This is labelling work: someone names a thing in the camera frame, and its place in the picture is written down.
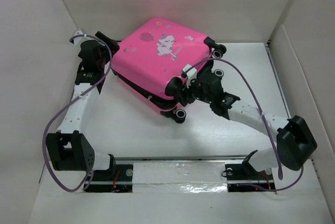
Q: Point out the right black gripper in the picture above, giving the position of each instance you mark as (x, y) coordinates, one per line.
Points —
(187, 91)

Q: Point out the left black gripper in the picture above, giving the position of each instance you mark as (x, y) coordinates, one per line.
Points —
(107, 53)

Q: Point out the pink hard-shell suitcase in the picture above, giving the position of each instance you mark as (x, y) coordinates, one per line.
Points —
(150, 61)

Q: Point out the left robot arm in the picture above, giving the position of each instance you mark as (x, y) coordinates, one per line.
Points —
(69, 148)

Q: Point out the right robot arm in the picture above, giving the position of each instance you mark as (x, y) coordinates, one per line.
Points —
(291, 139)

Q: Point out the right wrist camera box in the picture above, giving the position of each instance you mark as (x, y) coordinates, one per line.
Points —
(189, 72)

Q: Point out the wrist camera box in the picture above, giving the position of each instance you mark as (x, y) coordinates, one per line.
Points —
(189, 72)
(78, 37)

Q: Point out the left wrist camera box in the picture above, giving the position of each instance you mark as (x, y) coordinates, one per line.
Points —
(78, 37)

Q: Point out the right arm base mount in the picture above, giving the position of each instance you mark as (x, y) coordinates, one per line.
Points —
(239, 181)

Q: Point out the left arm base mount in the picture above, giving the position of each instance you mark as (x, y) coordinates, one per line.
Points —
(106, 182)

